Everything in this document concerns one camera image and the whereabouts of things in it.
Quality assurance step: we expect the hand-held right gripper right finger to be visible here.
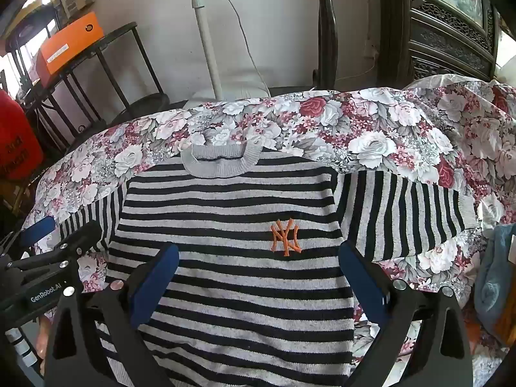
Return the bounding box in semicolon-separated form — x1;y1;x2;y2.
338;241;474;387

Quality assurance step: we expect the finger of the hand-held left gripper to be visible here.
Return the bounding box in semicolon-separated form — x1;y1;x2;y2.
7;220;103;272
0;215;57;256

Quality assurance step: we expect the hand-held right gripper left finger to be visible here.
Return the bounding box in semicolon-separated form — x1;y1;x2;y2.
42;243;180;387

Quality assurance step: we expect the grey black striped sweater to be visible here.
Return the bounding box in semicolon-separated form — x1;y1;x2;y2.
52;137;478;387

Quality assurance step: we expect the red bag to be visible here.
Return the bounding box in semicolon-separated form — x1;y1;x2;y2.
0;89;44;182

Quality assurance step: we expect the blue cloth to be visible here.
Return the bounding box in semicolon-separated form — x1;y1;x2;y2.
473;223;516;328

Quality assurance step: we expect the floral bed sheet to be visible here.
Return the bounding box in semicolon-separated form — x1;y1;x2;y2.
22;74;516;387

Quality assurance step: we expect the orange box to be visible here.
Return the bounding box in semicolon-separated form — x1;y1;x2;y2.
35;11;105;76

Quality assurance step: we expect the black metal rack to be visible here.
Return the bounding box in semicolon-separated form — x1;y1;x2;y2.
6;22;170;138

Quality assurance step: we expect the white fan stand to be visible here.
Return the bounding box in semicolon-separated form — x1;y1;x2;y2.
183;0;271;109

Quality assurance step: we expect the dark wooden bedpost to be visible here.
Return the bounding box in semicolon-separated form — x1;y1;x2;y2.
310;0;340;90

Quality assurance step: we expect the dark carved wooden screen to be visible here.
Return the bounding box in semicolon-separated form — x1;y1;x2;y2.
379;0;501;88

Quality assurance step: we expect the white cable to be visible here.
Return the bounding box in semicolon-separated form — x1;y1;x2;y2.
215;0;272;94

